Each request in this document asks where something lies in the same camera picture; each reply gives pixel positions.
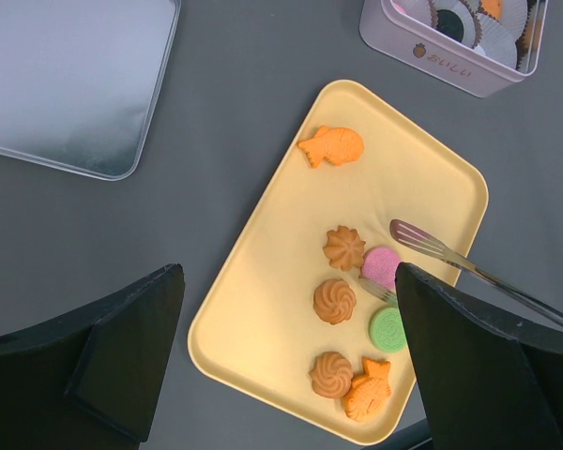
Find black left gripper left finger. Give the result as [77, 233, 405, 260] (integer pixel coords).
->
[0, 263, 185, 449]

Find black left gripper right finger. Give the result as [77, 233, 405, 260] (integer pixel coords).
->
[396, 262, 563, 449]

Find pink sandwich cookie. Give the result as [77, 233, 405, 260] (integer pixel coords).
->
[361, 247, 402, 290]
[392, 0, 407, 15]

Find metal serving tongs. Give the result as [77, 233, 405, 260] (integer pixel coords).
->
[358, 218, 563, 335]

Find silver tin lid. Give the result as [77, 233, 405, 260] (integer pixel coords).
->
[0, 1, 182, 181]

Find brown chocolate chip cookie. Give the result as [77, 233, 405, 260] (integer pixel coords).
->
[478, 0, 502, 21]

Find black sandwich cookie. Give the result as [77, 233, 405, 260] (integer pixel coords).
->
[436, 9, 464, 42]

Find green sandwich cookie lower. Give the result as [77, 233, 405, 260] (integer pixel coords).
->
[369, 307, 406, 353]

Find orange fish cookie lower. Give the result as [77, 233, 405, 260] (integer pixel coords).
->
[342, 357, 391, 423]

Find orange fish cookie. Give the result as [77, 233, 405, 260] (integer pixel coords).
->
[342, 357, 391, 423]
[297, 126, 365, 168]

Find tan swirl cookie lower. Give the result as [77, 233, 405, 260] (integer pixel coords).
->
[309, 352, 353, 399]

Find tan swirl cookie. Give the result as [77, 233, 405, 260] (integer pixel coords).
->
[312, 278, 357, 325]
[309, 352, 353, 399]

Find tan swirl cookie middle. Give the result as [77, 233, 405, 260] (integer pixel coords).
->
[312, 278, 357, 325]

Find tan flower cookie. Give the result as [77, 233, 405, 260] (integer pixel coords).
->
[323, 225, 366, 272]

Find yellow plastic tray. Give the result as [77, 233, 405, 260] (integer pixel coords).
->
[188, 80, 489, 445]

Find orange fish cookie upper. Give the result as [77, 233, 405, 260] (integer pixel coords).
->
[297, 126, 365, 168]

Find pink cookie tin box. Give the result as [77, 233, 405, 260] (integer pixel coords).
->
[359, 0, 547, 98]

